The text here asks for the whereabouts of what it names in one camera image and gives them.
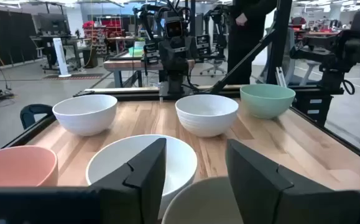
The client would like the black drawer cabinet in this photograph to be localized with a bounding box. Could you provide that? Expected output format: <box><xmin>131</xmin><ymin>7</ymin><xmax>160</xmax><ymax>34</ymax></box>
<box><xmin>293</xmin><ymin>93</ymin><xmax>335</xmax><ymax>128</ymax></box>

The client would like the black aluminium table frame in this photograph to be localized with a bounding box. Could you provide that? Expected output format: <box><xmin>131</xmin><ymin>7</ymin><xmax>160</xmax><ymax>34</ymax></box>
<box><xmin>1</xmin><ymin>0</ymin><xmax>360</xmax><ymax>169</ymax></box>

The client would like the green container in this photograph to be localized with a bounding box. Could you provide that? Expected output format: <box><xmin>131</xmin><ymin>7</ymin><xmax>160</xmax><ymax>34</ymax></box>
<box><xmin>128</xmin><ymin>42</ymin><xmax>145</xmax><ymax>57</ymax></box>

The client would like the cream bowl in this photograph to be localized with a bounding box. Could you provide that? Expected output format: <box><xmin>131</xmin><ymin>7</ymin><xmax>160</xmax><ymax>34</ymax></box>
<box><xmin>161</xmin><ymin>176</ymin><xmax>244</xmax><ymax>224</ymax></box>

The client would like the wooden background table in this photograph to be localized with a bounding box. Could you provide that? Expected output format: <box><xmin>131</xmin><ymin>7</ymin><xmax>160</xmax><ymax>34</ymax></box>
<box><xmin>103</xmin><ymin>51</ymin><xmax>196</xmax><ymax>88</ymax></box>

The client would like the black desk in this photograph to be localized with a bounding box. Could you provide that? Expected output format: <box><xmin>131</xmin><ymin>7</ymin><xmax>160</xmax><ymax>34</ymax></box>
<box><xmin>30</xmin><ymin>34</ymin><xmax>84</xmax><ymax>72</ymax></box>

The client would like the striped floor mat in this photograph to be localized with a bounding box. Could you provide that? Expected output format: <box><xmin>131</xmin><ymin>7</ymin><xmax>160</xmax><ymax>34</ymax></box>
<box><xmin>42</xmin><ymin>73</ymin><xmax>105</xmax><ymax>81</ymax></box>

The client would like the black monitor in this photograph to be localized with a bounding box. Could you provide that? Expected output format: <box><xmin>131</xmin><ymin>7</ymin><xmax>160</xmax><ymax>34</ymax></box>
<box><xmin>37</xmin><ymin>12</ymin><xmax>72</xmax><ymax>37</ymax></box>

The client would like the white office chair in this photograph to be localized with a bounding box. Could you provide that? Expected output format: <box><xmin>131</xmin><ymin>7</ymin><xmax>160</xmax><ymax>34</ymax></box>
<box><xmin>199</xmin><ymin>58</ymin><xmax>228</xmax><ymax>78</ymax></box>

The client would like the white tower fan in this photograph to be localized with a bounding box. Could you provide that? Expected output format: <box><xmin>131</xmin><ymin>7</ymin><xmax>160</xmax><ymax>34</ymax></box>
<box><xmin>52</xmin><ymin>37</ymin><xmax>72</xmax><ymax>78</ymax></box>

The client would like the person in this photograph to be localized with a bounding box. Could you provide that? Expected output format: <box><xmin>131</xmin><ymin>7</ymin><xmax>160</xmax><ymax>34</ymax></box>
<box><xmin>228</xmin><ymin>0</ymin><xmax>279</xmax><ymax>85</ymax></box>

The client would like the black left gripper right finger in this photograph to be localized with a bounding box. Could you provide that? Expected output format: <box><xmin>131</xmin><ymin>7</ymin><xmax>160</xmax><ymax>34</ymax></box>
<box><xmin>225</xmin><ymin>139</ymin><xmax>359</xmax><ymax>224</ymax></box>

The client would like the large white bowl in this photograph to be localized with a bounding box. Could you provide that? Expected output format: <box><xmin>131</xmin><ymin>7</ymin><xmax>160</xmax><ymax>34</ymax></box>
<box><xmin>85</xmin><ymin>134</ymin><xmax>198</xmax><ymax>220</ymax></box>

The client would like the black table handle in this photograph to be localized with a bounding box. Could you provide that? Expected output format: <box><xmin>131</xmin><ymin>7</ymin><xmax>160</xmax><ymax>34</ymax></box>
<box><xmin>20</xmin><ymin>104</ymin><xmax>55</xmax><ymax>130</ymax></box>

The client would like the red storage shelf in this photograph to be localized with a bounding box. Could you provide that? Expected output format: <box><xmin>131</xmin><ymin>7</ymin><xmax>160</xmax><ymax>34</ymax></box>
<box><xmin>82</xmin><ymin>16</ymin><xmax>125</xmax><ymax>55</ymax></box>

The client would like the smooth white bowl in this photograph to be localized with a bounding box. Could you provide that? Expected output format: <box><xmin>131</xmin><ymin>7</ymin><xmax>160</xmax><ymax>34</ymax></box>
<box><xmin>52</xmin><ymin>94</ymin><xmax>118</xmax><ymax>137</ymax></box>

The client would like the black partition panel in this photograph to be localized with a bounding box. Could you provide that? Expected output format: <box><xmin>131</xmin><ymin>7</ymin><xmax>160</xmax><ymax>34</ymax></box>
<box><xmin>0</xmin><ymin>7</ymin><xmax>39</xmax><ymax>72</ymax></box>

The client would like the person's hand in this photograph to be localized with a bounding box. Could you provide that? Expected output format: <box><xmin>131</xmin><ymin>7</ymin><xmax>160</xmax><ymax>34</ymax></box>
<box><xmin>235</xmin><ymin>12</ymin><xmax>248</xmax><ymax>27</ymax></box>

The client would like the mint green bowl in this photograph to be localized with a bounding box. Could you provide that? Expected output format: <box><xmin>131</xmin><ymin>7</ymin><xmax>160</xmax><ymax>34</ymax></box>
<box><xmin>239</xmin><ymin>83</ymin><xmax>296</xmax><ymax>120</ymax></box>

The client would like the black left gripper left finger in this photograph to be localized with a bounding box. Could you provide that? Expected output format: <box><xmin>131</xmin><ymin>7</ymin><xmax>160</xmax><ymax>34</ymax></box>
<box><xmin>86</xmin><ymin>138</ymin><xmax>167</xmax><ymax>224</ymax></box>

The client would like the ribbed white bowl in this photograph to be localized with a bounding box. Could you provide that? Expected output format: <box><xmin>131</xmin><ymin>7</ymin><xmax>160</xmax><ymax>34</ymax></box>
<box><xmin>175</xmin><ymin>94</ymin><xmax>239</xmax><ymax>138</ymax></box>

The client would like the pink bowl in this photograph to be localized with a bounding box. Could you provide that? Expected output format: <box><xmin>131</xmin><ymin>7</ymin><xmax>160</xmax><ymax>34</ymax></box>
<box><xmin>0</xmin><ymin>145</ymin><xmax>59</xmax><ymax>187</ymax></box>

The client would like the dark trash bin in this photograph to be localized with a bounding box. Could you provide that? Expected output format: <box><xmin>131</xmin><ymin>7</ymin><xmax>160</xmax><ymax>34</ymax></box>
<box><xmin>82</xmin><ymin>47</ymin><xmax>99</xmax><ymax>68</ymax></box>

